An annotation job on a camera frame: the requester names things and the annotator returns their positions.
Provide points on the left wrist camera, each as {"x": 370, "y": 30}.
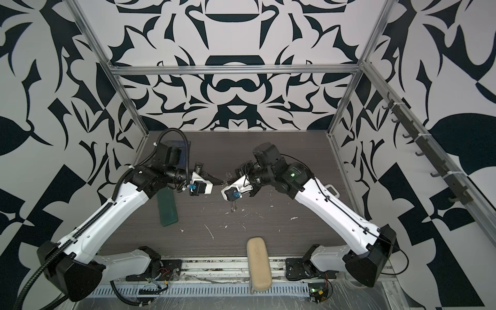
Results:
{"x": 199, "y": 186}

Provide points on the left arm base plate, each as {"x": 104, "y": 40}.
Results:
{"x": 160, "y": 271}

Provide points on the white cable duct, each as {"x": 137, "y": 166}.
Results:
{"x": 175, "y": 290}

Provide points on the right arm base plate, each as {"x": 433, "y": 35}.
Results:
{"x": 297, "y": 269}

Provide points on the wall hook rail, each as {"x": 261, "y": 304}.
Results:
{"x": 430, "y": 149}

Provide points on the small circuit board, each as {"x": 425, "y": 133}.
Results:
{"x": 320, "y": 292}

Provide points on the beige eyeglass case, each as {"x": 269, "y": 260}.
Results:
{"x": 259, "y": 265}

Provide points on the blue booklet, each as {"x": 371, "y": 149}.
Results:
{"x": 178, "y": 153}

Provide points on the green plastic card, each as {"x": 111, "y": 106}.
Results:
{"x": 167, "y": 207}

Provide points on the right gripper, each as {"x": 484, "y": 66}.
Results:
{"x": 246, "y": 169}

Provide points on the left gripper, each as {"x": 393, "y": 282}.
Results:
{"x": 211, "y": 180}

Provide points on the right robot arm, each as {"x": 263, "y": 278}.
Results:
{"x": 368, "y": 247}

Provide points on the white digital timer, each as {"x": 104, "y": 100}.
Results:
{"x": 332, "y": 190}

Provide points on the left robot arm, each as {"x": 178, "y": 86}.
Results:
{"x": 73, "y": 265}

